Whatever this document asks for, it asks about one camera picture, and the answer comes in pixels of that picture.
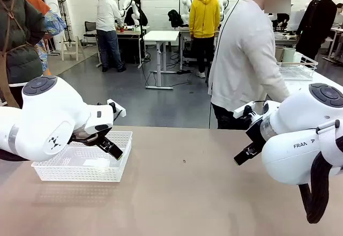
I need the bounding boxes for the black mesh chair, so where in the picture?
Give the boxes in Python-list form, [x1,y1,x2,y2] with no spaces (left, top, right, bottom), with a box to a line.
[83,21,98,46]

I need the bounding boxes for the person in white shirt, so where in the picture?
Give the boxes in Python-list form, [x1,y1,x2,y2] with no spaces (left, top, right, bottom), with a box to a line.
[95,0,127,73]

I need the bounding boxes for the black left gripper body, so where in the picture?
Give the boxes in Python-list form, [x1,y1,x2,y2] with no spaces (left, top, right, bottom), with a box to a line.
[85,124,113,147]

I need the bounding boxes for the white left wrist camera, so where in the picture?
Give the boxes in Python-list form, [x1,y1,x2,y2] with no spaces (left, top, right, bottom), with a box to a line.
[96,99,126,119]

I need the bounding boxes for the black backpack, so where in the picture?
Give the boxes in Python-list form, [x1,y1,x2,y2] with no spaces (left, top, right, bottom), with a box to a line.
[168,9,188,29]

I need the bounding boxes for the person in yellow hoodie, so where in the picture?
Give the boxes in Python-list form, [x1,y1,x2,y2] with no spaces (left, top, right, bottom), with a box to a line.
[189,0,222,79]

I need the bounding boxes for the white side table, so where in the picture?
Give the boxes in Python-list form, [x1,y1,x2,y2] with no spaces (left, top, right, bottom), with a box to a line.
[278,68,343,97]

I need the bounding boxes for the white perforated plastic basket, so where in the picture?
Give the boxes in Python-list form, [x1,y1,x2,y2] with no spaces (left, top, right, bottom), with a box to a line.
[31,130,133,182]

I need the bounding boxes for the person in dark green jacket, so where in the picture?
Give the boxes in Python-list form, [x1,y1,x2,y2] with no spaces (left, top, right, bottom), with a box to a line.
[0,0,46,108]

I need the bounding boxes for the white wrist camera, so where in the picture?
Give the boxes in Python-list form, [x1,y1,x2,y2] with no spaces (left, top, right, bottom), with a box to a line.
[233,101,265,124]
[96,99,126,119]

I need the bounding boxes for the background workbench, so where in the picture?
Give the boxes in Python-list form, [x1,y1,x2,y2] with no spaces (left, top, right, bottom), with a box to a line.
[116,26,151,69]

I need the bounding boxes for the person's right forearm white sleeve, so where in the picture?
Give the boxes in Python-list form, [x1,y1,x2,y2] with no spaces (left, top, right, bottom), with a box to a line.
[264,67,292,103]

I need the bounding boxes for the person in black coat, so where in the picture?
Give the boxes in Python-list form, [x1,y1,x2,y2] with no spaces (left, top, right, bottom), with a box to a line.
[296,0,338,62]

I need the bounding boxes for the light wooden frame stand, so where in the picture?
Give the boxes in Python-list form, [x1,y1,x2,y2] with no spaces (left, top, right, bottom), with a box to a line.
[60,33,86,61]

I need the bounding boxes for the white standing desk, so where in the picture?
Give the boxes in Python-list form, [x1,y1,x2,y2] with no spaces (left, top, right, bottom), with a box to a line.
[144,30,180,90]

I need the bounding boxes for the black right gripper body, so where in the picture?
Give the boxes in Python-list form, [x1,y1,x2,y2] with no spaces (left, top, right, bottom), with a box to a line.
[245,117,267,148]

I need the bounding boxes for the person in white sweater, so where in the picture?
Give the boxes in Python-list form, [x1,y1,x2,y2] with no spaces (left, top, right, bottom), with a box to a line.
[207,0,305,130]

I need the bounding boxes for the white wire dish rack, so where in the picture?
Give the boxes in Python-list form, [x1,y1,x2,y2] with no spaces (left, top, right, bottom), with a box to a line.
[277,52,319,81]

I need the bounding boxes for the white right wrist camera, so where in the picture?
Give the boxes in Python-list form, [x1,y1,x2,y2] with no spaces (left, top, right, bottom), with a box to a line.
[233,101,265,124]

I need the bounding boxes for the figure in orange blue clothes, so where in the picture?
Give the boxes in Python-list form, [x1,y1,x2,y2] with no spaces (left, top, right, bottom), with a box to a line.
[12,0,67,76]

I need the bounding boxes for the thin black hanging cable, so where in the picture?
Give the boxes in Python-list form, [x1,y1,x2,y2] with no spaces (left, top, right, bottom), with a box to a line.
[208,0,252,129]

